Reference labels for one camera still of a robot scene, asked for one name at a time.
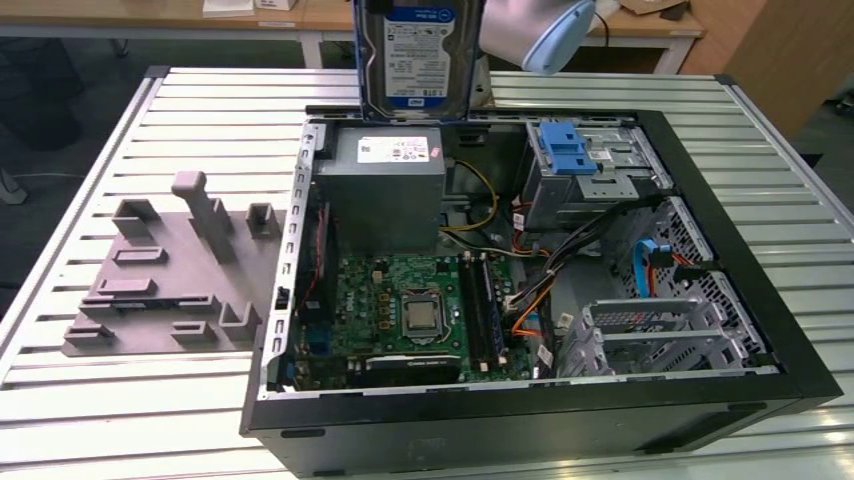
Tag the hard disk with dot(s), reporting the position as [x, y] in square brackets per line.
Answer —
[416, 60]

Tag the grey stand foot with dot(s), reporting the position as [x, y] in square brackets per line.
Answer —
[9, 192]

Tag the wooden desk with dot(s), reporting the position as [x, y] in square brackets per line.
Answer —
[180, 19]

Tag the silver CPU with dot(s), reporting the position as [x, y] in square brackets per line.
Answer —
[421, 316]

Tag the blue drive latch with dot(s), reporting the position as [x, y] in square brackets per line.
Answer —
[563, 150]

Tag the black graphics card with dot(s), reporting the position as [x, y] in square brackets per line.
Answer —
[407, 367]

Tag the brown cardboard piece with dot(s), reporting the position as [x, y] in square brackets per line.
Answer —
[649, 6]

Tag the grey parts rack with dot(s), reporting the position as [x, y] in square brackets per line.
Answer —
[166, 270]

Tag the black RAM slot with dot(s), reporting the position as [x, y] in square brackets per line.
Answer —
[488, 310]
[467, 310]
[477, 310]

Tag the white box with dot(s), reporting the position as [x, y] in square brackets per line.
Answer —
[276, 4]
[228, 6]

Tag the grey optical drive cage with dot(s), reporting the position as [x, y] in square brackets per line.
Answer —
[600, 190]

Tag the grey power supply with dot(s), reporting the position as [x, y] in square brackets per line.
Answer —
[380, 200]

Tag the RAM stick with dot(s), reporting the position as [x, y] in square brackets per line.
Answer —
[497, 310]

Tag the green motherboard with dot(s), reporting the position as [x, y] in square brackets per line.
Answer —
[362, 295]

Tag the grey disk bay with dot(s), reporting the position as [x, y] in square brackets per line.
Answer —
[660, 336]

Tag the black CPU socket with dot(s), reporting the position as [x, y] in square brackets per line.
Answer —
[421, 292]

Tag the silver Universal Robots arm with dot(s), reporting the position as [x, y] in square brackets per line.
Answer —
[513, 30]

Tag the wooden cabinet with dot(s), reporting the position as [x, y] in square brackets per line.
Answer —
[787, 50]

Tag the dark office chair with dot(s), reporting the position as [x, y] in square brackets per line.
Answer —
[40, 100]

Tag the black open PC case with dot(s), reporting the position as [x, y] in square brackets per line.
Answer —
[467, 425]

